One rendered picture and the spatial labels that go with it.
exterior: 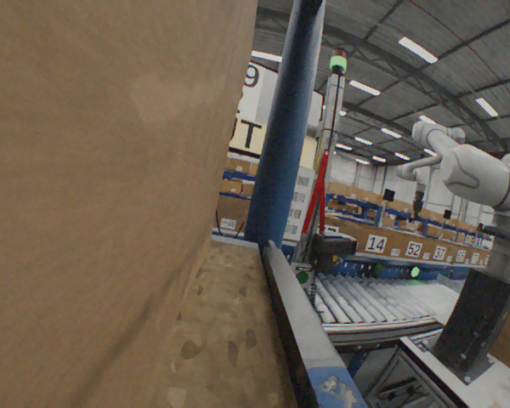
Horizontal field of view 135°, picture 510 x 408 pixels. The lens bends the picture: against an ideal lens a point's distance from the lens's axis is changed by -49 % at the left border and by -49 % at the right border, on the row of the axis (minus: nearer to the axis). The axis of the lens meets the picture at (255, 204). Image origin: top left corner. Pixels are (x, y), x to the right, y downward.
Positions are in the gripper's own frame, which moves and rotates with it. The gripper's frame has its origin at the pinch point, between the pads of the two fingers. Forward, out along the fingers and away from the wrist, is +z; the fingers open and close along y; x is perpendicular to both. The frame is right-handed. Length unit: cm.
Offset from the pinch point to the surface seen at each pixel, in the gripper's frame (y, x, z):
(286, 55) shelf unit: 119, -129, -8
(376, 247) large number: 13, -41, 27
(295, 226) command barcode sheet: 78, -116, 11
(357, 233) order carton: 14, -60, 19
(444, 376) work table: 106, -62, 45
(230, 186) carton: -407, -190, 23
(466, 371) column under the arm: 108, -52, 43
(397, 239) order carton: 11.7, -23.7, 18.6
